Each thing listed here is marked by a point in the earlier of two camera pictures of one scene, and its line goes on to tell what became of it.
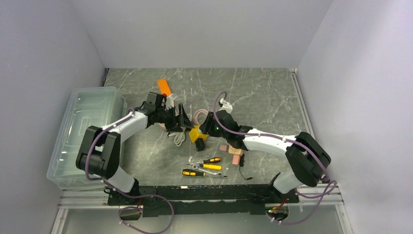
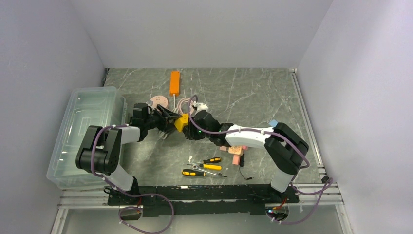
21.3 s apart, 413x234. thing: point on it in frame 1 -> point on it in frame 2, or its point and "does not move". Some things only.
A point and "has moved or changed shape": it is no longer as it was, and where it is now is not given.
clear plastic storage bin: [93, 107] does not move
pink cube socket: [236, 159] does not move
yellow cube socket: [194, 134] has moved or changed shape
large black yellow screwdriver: [191, 172] does not move
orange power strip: [164, 87] -> [175, 83]
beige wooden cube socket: [235, 151] does not move
